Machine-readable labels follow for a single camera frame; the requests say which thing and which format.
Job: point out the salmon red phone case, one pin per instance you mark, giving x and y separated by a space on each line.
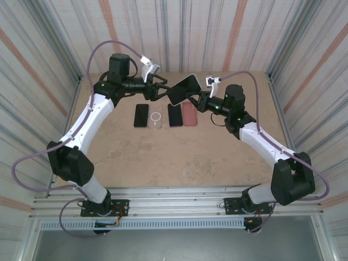
189 117

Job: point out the black smartphone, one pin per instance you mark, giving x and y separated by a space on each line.
175 117
178 96

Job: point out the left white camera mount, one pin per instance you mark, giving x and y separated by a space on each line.
145 73

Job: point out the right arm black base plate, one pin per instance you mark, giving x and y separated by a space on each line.
229 205

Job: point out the aluminium rail frame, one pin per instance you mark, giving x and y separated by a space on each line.
174 198

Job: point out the teal-sided smartphone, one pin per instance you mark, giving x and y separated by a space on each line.
141 115

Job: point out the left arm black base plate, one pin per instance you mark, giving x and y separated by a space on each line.
122 206

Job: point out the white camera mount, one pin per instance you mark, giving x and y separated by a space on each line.
214 91
145 73

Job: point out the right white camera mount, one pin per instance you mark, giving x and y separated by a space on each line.
214 91

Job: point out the grey metal panel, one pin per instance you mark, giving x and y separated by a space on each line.
174 247

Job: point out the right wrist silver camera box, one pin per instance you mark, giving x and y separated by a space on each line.
210 80

